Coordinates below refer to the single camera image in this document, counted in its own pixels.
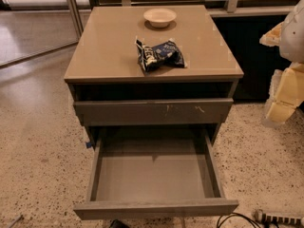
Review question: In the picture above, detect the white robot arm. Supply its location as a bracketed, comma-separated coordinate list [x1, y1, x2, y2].
[259, 0, 304, 127]

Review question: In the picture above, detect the metal glass door frame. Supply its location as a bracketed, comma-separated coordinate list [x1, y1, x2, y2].
[0, 0, 84, 68]

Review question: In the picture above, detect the white ceramic bowl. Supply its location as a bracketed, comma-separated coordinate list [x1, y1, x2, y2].
[143, 9, 177, 29]

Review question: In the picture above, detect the black object at bottom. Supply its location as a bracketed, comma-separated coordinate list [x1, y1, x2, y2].
[109, 219, 130, 228]

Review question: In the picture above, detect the closed grey top drawer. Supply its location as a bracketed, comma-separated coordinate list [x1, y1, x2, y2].
[74, 98, 233, 126]

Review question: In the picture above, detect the white power strip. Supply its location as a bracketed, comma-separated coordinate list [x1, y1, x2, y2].
[254, 209, 304, 227]

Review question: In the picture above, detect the blue tape piece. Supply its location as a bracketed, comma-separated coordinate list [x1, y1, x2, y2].
[85, 142, 92, 148]

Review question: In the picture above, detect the metal rod on floor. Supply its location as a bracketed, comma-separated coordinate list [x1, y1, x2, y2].
[7, 215, 23, 228]

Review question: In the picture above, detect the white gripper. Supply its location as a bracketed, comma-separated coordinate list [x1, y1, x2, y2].
[259, 23, 304, 124]

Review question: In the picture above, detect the black cable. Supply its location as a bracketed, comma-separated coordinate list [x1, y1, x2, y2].
[216, 212, 262, 228]

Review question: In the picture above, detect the blue chip bag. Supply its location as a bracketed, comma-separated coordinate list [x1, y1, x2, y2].
[135, 39, 186, 72]

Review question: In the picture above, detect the grey drawer cabinet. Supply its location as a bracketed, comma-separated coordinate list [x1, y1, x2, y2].
[65, 6, 243, 143]

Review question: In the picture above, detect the open grey middle drawer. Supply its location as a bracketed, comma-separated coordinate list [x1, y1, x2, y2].
[74, 126, 238, 220]

